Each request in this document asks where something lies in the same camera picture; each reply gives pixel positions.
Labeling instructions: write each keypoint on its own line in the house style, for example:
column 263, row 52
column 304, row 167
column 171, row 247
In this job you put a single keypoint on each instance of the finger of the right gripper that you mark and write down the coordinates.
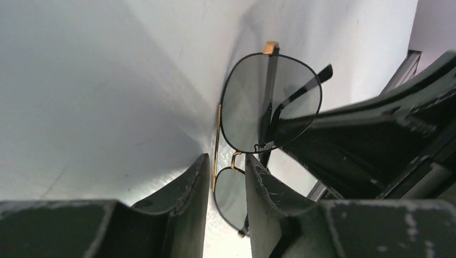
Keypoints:
column 398, row 144

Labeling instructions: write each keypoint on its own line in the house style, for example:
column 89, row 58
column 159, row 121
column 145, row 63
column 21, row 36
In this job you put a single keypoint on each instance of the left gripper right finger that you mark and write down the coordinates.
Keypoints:
column 283, row 223

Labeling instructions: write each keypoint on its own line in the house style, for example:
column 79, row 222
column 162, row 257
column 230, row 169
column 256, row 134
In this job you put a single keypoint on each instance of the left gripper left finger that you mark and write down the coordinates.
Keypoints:
column 168, row 223

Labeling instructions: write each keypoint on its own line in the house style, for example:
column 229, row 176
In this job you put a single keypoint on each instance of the black thin-frame sunglasses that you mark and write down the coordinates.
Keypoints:
column 268, row 100

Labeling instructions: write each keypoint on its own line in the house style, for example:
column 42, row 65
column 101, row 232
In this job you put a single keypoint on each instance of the right aluminium frame post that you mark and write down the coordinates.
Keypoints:
column 405, row 71

